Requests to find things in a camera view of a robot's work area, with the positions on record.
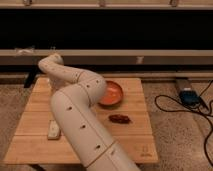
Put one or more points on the orange bowl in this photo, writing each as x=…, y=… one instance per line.
x=113, y=94

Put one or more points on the blue power box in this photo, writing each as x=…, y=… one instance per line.
x=189, y=98

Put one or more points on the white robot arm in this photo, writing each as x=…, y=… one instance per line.
x=77, y=90

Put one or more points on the wooden table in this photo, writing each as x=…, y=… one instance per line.
x=30, y=144

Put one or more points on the dark red dried item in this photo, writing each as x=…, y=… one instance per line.
x=121, y=119

